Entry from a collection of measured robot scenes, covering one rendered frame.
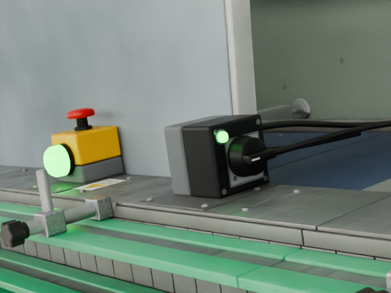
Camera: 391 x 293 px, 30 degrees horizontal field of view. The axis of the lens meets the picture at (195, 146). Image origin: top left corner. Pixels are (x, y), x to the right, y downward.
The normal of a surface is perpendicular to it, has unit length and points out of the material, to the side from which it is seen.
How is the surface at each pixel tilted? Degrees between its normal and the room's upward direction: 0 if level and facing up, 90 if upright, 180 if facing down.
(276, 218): 90
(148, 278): 0
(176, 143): 0
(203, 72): 0
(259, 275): 90
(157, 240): 90
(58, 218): 90
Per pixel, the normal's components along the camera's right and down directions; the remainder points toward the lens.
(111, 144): 0.65, 0.01
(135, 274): -0.75, 0.19
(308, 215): -0.14, -0.98
